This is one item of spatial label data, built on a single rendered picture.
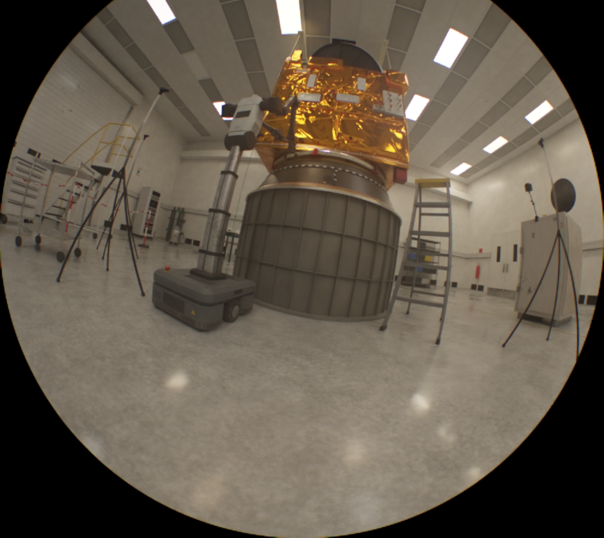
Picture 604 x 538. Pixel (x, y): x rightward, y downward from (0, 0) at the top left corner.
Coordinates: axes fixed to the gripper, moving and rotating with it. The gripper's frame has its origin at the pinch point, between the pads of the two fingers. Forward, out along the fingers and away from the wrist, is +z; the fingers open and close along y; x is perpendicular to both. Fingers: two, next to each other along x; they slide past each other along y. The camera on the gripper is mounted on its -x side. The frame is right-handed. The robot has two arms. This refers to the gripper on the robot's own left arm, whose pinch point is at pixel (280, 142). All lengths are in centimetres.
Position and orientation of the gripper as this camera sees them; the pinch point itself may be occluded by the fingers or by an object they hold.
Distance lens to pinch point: 240.5
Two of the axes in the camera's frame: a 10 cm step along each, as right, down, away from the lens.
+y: -9.8, -1.6, 1.0
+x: -1.7, 9.8, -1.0
